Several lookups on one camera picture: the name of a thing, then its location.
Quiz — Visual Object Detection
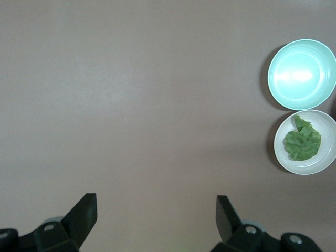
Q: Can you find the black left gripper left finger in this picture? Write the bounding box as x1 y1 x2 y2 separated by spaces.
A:
0 193 98 252

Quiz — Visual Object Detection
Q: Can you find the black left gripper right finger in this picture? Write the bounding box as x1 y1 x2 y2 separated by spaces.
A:
209 195 321 252

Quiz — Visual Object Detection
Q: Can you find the beige round plate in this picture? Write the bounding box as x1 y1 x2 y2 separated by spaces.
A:
274 109 336 175

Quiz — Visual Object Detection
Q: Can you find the green lettuce leaf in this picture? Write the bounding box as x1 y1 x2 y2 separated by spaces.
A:
282 114 322 162

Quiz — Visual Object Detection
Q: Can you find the green round plate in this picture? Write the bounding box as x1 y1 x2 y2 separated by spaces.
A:
267 39 336 110

